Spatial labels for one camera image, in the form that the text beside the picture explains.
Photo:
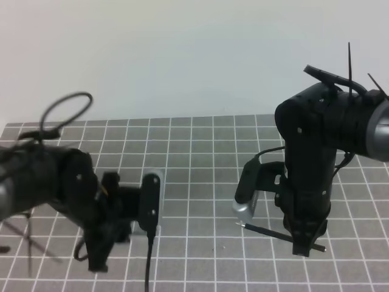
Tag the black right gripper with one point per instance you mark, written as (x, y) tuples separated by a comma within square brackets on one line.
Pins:
[(306, 183)]

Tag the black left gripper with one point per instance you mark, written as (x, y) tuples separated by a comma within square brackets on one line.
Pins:
[(118, 207)]

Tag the black pen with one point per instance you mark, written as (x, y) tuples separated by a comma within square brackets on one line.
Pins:
[(267, 232)]

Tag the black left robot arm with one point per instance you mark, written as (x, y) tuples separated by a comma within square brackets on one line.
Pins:
[(64, 178)]

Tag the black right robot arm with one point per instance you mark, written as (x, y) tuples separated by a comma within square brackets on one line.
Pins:
[(315, 124)]

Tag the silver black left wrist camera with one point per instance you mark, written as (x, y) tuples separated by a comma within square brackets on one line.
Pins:
[(151, 202)]

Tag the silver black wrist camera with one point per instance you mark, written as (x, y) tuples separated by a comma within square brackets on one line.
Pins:
[(246, 195), (151, 202)]

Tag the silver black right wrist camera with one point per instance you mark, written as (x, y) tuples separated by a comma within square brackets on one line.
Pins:
[(246, 195)]

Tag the black cable tie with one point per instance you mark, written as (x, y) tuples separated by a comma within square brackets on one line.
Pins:
[(350, 74)]

